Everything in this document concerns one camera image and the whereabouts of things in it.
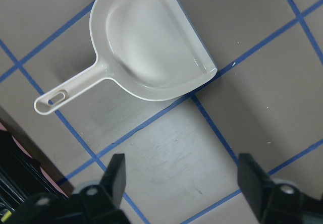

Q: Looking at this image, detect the beige dustpan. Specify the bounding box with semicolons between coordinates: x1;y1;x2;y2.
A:
34;0;218;115

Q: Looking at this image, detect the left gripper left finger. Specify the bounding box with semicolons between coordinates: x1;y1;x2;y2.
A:
15;153;126;223

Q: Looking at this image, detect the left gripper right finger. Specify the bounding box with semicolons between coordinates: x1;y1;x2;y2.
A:
237;153;322;223

